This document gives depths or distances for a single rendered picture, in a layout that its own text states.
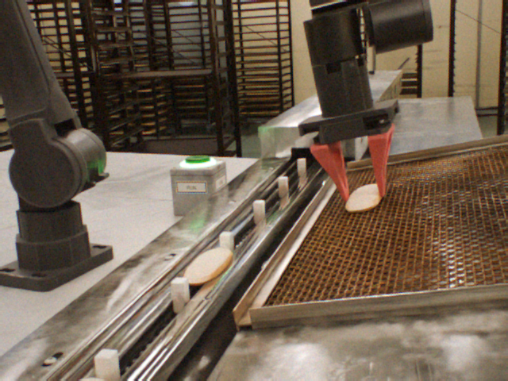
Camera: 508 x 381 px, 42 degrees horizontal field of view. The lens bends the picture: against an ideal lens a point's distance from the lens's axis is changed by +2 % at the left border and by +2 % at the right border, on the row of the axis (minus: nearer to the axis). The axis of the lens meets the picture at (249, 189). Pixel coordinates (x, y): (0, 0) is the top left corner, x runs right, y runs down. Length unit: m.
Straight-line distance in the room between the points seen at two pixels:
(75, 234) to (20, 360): 0.29
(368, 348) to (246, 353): 0.08
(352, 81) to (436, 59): 7.01
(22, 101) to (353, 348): 0.49
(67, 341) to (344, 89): 0.37
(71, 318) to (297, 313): 0.22
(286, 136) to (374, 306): 0.77
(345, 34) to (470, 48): 7.01
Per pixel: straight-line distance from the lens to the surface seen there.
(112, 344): 0.56
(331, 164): 0.71
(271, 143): 1.20
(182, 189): 1.00
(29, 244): 0.80
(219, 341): 0.61
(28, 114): 0.77
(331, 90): 0.70
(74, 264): 0.81
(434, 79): 7.72
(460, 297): 0.44
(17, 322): 0.72
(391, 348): 0.41
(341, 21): 0.70
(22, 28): 0.78
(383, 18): 0.70
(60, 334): 0.57
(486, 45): 7.70
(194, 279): 0.66
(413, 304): 0.44
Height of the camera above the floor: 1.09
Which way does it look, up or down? 14 degrees down
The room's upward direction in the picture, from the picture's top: 4 degrees counter-clockwise
